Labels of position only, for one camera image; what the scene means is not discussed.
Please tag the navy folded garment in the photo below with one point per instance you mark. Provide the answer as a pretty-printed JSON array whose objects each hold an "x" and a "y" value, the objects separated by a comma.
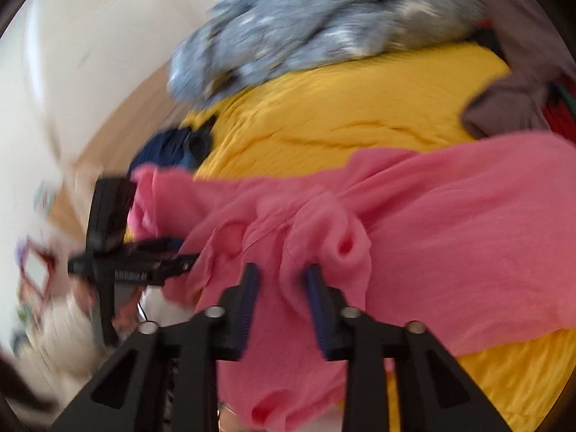
[{"x": 166, "y": 148}]

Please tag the pink shirt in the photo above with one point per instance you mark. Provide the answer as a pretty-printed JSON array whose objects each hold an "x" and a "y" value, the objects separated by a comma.
[{"x": 405, "y": 234}]

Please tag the brown garment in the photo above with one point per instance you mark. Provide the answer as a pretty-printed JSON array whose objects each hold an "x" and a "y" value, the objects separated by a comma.
[{"x": 508, "y": 103}]

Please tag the grey floral duvet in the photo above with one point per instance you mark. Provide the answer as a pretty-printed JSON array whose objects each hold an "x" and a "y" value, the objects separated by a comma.
[{"x": 292, "y": 40}]

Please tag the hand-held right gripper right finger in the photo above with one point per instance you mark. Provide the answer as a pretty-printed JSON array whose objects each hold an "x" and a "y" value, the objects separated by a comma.
[{"x": 316, "y": 310}]

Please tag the wooden headboard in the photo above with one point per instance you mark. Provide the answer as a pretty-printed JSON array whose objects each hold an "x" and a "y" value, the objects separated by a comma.
[{"x": 135, "y": 112}]

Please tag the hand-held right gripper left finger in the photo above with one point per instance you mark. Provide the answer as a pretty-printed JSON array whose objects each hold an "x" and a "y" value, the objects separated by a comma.
[{"x": 249, "y": 310}]

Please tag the yellow dotted blanket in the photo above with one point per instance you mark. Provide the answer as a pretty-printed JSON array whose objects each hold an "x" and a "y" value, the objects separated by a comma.
[{"x": 337, "y": 112}]

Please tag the white bed sheet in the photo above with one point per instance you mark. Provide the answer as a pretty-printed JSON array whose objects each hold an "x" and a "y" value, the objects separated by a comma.
[{"x": 166, "y": 306}]

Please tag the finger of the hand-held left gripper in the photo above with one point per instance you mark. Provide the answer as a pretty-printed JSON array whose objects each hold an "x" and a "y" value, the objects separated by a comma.
[
  {"x": 173, "y": 267},
  {"x": 153, "y": 246}
]

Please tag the red framed mirror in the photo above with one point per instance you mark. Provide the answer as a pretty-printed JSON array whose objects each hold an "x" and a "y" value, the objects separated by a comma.
[{"x": 33, "y": 274}]

